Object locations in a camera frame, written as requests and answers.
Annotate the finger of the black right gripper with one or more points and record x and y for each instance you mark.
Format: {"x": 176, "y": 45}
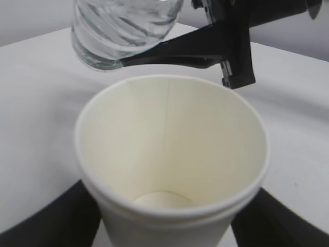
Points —
{"x": 201, "y": 48}

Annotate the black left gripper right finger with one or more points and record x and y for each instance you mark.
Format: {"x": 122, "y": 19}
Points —
{"x": 267, "y": 222}

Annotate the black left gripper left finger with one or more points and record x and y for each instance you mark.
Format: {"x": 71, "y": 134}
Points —
{"x": 72, "y": 219}

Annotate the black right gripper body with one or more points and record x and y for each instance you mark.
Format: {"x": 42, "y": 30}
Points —
{"x": 235, "y": 18}

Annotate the clear water bottle green label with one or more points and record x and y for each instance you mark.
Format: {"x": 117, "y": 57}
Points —
{"x": 105, "y": 32}

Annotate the white paper cup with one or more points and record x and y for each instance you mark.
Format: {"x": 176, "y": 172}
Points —
{"x": 170, "y": 160}

